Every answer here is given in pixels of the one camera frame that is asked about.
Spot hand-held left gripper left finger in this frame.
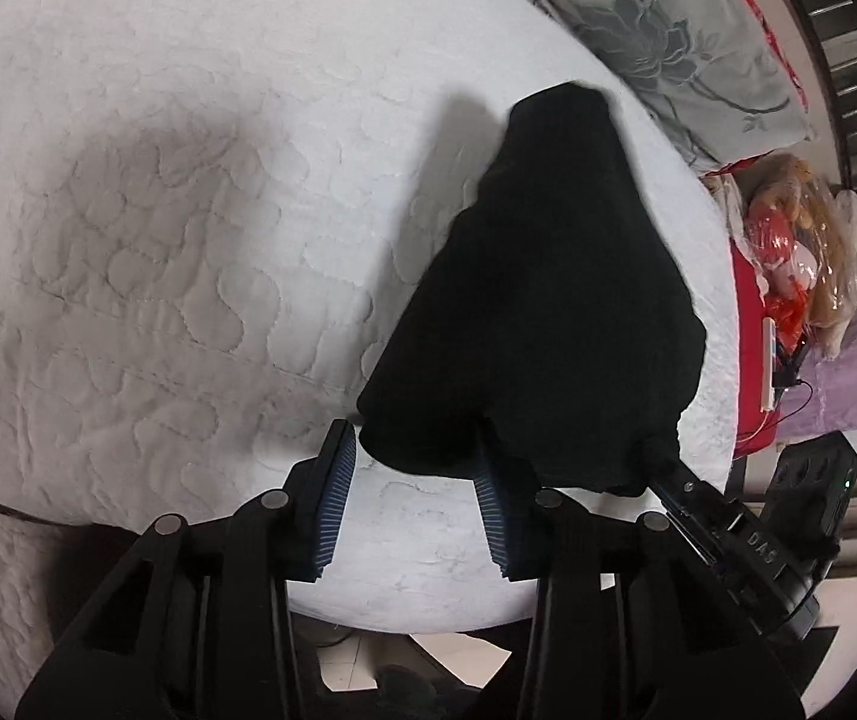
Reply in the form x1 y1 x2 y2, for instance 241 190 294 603
16 420 358 720

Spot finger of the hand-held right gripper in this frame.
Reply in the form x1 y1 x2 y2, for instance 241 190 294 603
642 439 744 563

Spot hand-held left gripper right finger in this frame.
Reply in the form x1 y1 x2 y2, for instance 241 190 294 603
473 454 804 720

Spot black pants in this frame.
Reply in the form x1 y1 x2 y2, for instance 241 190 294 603
357 82 706 496

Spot white power strip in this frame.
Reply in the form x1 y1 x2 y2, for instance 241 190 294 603
762 317 781 412

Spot red bed sheet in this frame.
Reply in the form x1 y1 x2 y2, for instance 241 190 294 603
728 236 785 458

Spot plush toy in plastic bag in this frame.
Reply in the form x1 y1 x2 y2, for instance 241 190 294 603
705 154 857 357

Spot white quilted mattress cover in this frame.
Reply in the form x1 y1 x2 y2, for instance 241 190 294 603
0 0 744 631

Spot grey floral pillow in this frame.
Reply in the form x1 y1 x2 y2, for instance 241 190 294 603
428 0 811 170

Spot red printed blanket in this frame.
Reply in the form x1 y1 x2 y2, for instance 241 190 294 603
698 0 811 117

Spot black cable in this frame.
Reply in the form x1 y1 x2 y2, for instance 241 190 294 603
773 360 813 421

